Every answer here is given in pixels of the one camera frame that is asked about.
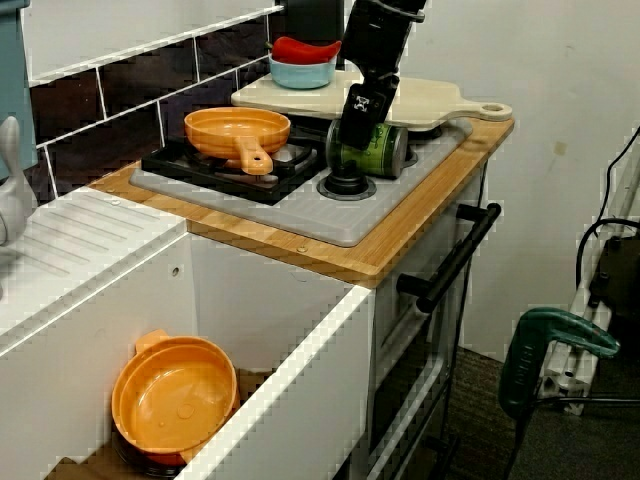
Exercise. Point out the red chili pepper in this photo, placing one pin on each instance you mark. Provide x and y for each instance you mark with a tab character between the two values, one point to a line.
300	50

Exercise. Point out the aluminium frame profile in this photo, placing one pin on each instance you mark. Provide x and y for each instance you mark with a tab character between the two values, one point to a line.
565	370

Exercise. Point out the green power drill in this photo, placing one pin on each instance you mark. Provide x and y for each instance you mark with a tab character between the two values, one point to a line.
520	370

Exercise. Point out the pale wooden cutting board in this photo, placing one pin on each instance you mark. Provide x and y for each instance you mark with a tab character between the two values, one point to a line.
425	100

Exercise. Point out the white sink basin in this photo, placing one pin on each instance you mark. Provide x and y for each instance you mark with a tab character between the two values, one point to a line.
250	300

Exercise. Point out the teal box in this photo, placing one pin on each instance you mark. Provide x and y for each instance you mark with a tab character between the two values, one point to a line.
12	75

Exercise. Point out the grey stove top plate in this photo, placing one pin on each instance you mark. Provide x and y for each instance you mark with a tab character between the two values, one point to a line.
320	220

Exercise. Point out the light blue bowl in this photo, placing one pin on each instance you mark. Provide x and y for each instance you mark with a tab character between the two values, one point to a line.
300	77

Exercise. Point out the black power supply box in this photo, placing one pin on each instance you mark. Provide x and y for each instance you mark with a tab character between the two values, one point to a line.
620	270

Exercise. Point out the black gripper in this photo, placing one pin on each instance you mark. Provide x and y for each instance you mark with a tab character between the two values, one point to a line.
365	102

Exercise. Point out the green tin can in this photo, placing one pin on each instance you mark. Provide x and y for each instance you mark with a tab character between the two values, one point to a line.
385	150

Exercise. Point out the grey toy faucet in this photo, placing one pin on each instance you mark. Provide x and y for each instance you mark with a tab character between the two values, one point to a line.
15	200

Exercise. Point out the orange toy pot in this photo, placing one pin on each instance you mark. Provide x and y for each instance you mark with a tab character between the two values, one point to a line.
175	395

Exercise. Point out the white oven door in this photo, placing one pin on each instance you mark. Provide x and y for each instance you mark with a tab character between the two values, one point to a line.
400	360

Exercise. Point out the black stove knob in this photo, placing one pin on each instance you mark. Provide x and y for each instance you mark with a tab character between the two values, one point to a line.
345	187
412	158

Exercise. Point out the black burner grate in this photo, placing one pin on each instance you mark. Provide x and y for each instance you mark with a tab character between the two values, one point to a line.
165	165

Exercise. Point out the orange toy frying pan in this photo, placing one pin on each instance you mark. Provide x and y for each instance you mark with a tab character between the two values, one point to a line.
230	132

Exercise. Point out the black round dish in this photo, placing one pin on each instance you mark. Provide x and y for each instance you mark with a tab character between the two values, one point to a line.
130	457

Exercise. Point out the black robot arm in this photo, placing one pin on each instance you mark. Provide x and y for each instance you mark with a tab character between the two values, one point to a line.
375	35

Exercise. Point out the bamboo kitchen counter top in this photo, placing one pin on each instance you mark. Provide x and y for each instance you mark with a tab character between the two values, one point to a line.
400	240

